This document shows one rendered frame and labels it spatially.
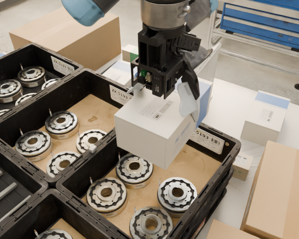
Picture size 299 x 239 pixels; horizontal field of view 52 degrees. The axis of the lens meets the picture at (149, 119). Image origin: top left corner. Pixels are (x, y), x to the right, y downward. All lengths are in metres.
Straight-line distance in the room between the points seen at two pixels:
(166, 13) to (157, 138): 0.22
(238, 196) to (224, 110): 0.41
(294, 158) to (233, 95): 0.51
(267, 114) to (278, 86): 1.60
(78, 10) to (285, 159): 0.68
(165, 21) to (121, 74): 0.84
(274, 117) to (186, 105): 0.65
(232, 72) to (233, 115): 1.55
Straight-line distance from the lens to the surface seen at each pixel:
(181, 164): 0.90
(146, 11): 0.48
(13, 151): 0.87
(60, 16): 1.58
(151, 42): 0.48
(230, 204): 1.00
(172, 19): 0.48
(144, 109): 0.60
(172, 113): 0.59
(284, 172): 0.92
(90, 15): 0.57
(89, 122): 1.04
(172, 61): 0.53
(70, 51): 1.35
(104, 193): 0.83
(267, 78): 2.84
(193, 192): 0.81
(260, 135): 1.16
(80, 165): 0.80
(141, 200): 0.83
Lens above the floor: 1.53
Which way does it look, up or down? 43 degrees down
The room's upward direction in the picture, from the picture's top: straight up
